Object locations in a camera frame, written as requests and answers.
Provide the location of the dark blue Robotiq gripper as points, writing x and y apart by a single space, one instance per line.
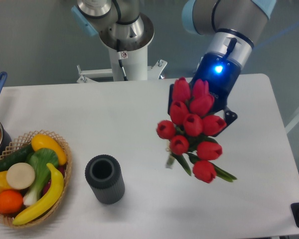
221 75

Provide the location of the red tulip bouquet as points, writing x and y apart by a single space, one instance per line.
191 129

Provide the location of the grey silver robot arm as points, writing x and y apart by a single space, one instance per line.
126 32

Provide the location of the dark grey ribbed vase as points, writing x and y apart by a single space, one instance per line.
104 176

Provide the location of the red fruit in basket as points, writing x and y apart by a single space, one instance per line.
47 186

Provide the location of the yellow squash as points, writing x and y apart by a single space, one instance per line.
41 141

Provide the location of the yellow banana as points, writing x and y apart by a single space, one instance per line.
46 202

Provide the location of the green bok choy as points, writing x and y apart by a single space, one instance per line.
38 162

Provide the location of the woven wicker basket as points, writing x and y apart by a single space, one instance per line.
23 141

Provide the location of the green cucumber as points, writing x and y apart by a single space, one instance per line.
18 156

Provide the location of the beige round disc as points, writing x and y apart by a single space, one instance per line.
20 176

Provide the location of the orange fruit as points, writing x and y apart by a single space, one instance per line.
11 201

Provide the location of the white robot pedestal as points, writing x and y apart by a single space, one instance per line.
125 66

